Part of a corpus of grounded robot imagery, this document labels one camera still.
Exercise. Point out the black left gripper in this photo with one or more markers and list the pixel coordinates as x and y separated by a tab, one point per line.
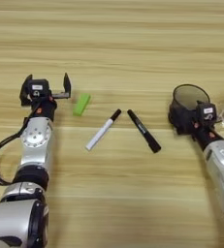
46	106

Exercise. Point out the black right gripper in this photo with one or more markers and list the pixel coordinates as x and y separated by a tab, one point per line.
199	127

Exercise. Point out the black mesh pen cup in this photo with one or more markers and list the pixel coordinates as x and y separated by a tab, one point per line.
189	95

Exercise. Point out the black marker pen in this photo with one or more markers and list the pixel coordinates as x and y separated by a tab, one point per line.
144	130

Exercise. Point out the green eraser block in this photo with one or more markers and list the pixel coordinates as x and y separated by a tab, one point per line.
81	104

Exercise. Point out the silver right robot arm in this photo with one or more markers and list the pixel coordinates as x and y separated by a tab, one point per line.
223	161

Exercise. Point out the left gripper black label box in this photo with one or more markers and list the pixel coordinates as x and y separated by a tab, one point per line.
38	87

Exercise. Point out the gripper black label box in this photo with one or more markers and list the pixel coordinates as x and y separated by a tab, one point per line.
207	111
38	87

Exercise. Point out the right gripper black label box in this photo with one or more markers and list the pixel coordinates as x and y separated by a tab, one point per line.
207	111

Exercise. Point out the white marker with black cap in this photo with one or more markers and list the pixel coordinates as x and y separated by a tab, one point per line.
101	132

